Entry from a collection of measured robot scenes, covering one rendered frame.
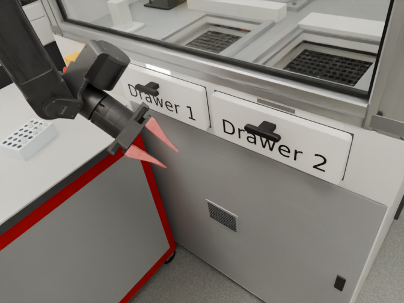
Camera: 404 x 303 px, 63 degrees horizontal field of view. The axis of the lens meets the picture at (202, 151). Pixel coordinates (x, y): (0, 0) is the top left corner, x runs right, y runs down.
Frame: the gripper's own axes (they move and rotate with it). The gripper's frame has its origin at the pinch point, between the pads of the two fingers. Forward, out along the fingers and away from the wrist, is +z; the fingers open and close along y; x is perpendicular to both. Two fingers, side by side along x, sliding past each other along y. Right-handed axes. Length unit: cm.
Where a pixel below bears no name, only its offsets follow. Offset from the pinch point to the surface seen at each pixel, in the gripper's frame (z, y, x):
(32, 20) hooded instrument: -67, -11, -81
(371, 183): 31.1, -17.0, 7.2
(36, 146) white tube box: -27.2, 19.1, -35.9
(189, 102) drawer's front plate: -1.9, -12.6, -15.9
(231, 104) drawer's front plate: 4.6, -15.9, -6.0
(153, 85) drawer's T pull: -11.0, -11.2, -20.5
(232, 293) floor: 58, 31, -65
